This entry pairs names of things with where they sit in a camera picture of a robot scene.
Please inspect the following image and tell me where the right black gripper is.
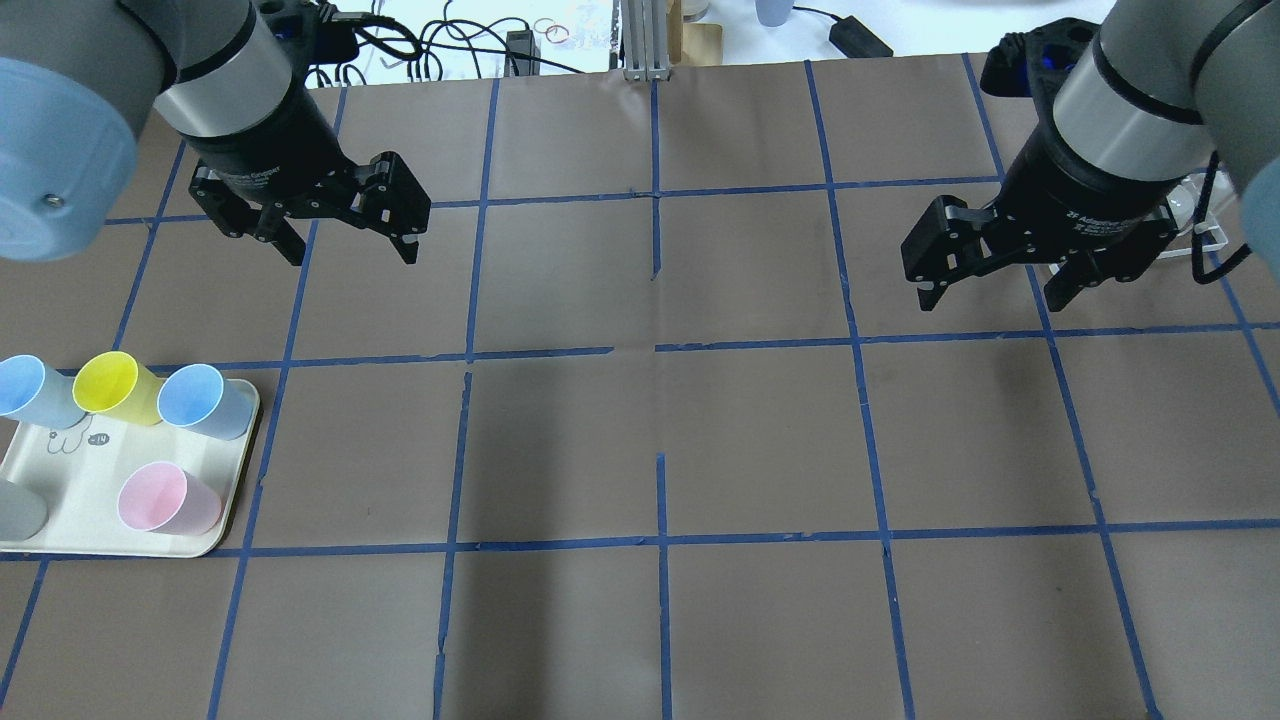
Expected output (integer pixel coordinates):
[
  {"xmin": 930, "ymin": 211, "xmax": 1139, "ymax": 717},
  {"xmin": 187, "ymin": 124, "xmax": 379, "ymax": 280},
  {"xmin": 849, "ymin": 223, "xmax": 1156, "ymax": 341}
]
[{"xmin": 901, "ymin": 126, "xmax": 1175, "ymax": 313}]

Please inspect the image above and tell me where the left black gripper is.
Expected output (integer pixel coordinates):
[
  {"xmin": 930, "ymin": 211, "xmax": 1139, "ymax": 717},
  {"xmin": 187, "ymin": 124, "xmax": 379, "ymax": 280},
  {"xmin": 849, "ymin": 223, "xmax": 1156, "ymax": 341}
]
[{"xmin": 187, "ymin": 88, "xmax": 433, "ymax": 266}]

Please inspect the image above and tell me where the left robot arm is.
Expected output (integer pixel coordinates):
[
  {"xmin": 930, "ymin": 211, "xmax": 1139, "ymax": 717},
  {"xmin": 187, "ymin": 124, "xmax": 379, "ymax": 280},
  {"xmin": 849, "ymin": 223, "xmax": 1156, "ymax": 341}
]
[{"xmin": 1, "ymin": 1, "xmax": 431, "ymax": 266}]

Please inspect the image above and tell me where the blue cup near pink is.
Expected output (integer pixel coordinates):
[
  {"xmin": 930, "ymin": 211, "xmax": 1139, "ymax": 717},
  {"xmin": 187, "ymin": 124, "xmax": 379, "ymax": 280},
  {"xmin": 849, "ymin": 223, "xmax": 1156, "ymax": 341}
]
[{"xmin": 157, "ymin": 364, "xmax": 259, "ymax": 441}]

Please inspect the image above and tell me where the yellow plastic cup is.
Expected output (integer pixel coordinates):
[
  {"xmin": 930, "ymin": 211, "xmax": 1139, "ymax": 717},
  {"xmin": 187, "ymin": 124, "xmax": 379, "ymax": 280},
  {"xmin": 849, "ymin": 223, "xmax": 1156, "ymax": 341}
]
[{"xmin": 72, "ymin": 351, "xmax": 164, "ymax": 427}]

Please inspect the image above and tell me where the pink plastic cup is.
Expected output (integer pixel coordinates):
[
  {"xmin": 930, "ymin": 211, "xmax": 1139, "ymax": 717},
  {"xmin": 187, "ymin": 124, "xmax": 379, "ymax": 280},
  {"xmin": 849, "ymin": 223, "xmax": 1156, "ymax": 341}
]
[{"xmin": 116, "ymin": 461, "xmax": 223, "ymax": 536}]

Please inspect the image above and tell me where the blue cup tray end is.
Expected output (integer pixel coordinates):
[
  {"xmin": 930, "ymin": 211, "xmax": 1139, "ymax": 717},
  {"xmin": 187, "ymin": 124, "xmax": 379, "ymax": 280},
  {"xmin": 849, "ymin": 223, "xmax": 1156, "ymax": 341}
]
[{"xmin": 1, "ymin": 355, "xmax": 87, "ymax": 430}]

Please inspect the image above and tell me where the grey plastic cup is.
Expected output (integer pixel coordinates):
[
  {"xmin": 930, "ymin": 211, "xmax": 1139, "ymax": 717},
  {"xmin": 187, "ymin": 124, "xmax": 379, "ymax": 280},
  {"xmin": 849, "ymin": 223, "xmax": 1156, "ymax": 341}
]
[{"xmin": 1, "ymin": 480, "xmax": 49, "ymax": 542}]

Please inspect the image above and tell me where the black power adapter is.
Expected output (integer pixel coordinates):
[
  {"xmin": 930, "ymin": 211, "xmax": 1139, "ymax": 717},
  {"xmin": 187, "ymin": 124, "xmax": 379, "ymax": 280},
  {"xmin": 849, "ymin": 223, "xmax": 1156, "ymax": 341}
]
[{"xmin": 828, "ymin": 15, "xmax": 895, "ymax": 59}]

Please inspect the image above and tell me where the cream plastic tray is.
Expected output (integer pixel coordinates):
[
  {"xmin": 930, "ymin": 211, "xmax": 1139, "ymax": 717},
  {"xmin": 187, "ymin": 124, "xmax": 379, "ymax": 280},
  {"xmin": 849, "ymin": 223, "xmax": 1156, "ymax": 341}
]
[{"xmin": 1, "ymin": 415, "xmax": 255, "ymax": 559}]

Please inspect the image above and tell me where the wooden stand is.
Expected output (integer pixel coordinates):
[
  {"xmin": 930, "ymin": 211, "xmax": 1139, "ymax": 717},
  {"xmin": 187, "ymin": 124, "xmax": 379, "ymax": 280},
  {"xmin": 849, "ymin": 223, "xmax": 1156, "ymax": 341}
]
[{"xmin": 666, "ymin": 1, "xmax": 724, "ymax": 67}]

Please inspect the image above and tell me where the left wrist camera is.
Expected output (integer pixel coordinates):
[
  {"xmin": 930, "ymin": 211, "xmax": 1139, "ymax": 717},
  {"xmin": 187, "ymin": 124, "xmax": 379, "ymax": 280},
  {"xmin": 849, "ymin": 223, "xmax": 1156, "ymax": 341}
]
[{"xmin": 253, "ymin": 1, "xmax": 361, "ymax": 73}]

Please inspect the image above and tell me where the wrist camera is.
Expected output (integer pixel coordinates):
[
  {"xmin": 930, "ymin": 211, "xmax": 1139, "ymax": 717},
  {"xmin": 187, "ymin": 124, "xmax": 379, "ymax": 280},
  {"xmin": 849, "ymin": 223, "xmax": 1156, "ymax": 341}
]
[
  {"xmin": 979, "ymin": 17, "xmax": 1101, "ymax": 97},
  {"xmin": 253, "ymin": 1, "xmax": 361, "ymax": 73}
]

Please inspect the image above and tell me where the white wire cup rack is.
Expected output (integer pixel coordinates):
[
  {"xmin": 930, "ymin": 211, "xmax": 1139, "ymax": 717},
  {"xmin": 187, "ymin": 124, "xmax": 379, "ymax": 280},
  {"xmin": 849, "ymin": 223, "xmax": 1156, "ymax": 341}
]
[{"xmin": 1158, "ymin": 170, "xmax": 1236, "ymax": 260}]

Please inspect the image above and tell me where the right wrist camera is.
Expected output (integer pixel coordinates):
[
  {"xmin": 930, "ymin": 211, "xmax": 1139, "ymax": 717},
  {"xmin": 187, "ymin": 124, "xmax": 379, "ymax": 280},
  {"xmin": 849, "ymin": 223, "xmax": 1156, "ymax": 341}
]
[{"xmin": 979, "ymin": 17, "xmax": 1101, "ymax": 97}]

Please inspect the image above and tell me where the black cable bundle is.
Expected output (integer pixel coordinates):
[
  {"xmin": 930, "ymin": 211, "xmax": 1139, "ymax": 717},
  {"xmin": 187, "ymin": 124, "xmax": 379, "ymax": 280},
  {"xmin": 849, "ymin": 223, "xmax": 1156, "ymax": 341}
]
[{"xmin": 330, "ymin": 10, "xmax": 611, "ymax": 83}]

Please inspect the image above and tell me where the aluminium frame post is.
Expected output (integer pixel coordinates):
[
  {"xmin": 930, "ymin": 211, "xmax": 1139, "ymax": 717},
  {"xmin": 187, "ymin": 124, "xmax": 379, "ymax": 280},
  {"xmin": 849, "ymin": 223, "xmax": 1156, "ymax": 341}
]
[{"xmin": 617, "ymin": 0, "xmax": 677, "ymax": 82}]

